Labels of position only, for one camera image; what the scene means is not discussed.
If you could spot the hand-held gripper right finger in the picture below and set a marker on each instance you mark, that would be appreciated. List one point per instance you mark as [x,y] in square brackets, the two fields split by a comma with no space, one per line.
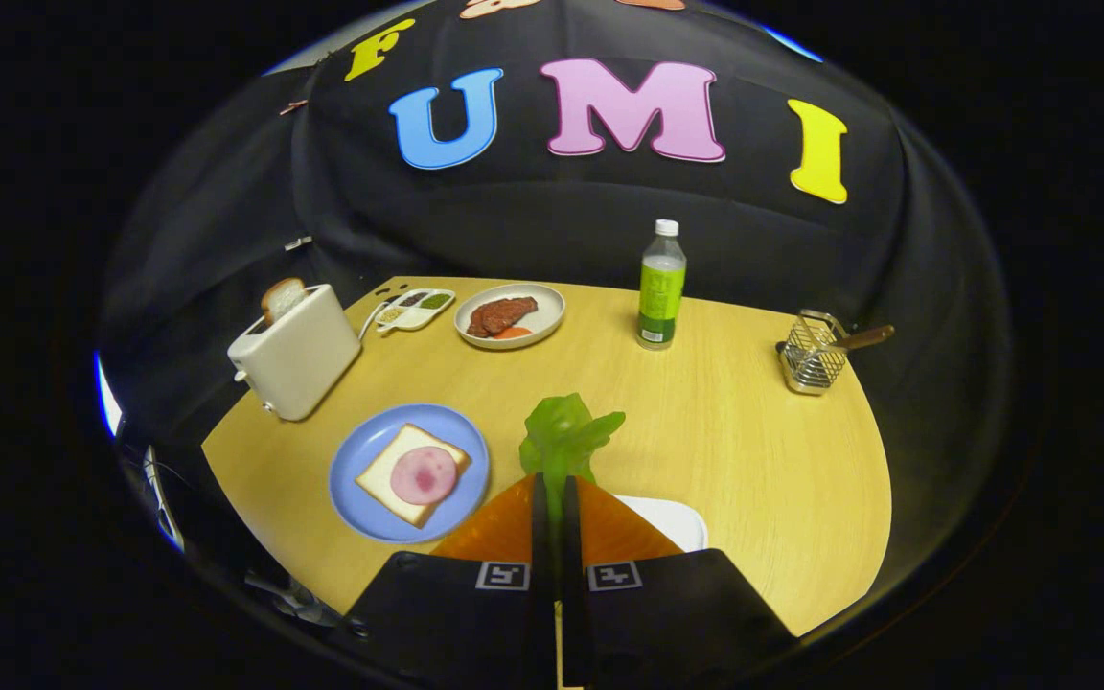
[571,537]

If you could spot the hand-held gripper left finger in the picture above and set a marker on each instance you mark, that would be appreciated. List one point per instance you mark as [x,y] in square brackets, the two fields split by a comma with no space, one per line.
[542,537]

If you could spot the green lettuce leaf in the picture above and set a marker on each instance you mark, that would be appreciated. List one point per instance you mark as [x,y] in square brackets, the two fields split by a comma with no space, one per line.
[562,431]

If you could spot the toasted bread slice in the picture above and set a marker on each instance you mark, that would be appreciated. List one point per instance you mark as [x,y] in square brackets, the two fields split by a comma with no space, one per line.
[282,299]

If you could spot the square white plate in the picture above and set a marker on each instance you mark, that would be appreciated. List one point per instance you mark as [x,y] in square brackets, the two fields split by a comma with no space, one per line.
[677,522]

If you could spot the pink ham slice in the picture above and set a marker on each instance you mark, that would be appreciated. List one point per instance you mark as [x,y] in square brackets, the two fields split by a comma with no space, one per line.
[424,475]

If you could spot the white bread slice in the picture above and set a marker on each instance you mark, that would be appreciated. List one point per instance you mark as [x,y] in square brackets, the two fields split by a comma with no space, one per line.
[379,479]

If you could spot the blue plate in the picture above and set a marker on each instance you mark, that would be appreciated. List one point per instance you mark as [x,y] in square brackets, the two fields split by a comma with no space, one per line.
[360,450]

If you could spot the orange sauce slice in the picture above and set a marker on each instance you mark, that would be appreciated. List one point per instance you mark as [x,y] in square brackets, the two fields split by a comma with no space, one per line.
[514,333]

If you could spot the brown steak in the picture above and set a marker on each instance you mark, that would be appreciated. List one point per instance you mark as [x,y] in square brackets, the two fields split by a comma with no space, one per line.
[502,314]

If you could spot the round white plate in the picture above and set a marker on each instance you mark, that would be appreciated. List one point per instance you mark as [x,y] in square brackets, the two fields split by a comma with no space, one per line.
[547,305]

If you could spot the white divided bean dish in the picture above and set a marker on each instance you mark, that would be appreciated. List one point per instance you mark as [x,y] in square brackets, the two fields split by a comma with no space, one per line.
[415,310]

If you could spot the green label plastic bottle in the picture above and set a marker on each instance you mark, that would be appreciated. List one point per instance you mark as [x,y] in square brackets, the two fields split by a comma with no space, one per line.
[661,287]

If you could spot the white toaster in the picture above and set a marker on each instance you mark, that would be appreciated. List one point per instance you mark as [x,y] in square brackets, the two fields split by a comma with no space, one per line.
[298,359]

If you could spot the black backdrop cloth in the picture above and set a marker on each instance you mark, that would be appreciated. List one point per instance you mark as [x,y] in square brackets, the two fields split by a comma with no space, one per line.
[552,220]

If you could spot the silver cloth clip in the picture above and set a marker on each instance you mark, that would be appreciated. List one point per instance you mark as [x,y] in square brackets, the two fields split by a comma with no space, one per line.
[298,242]

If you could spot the red cloth clip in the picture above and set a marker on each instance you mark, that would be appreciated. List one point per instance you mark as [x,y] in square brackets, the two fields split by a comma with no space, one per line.
[293,105]

